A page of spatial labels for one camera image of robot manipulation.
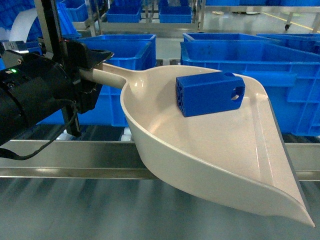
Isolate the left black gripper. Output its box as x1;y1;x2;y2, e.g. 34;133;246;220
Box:
38;37;115;138

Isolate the blue plastic block part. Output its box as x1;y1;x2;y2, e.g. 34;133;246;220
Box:
176;71;246;117

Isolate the blue bin left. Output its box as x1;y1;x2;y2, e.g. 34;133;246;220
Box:
37;34;157;128

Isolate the blue bin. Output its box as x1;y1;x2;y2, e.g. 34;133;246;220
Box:
180;40;320;136
37;34;157;128

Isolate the blue bin right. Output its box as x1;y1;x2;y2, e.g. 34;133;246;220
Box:
180;40;320;136

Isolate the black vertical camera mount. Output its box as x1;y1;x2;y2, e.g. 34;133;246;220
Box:
34;0;64;65

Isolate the steel shelf front rail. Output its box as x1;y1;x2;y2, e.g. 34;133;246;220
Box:
0;135;320;182

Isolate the black cable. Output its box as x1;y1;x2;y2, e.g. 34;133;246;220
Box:
0;99;79;161

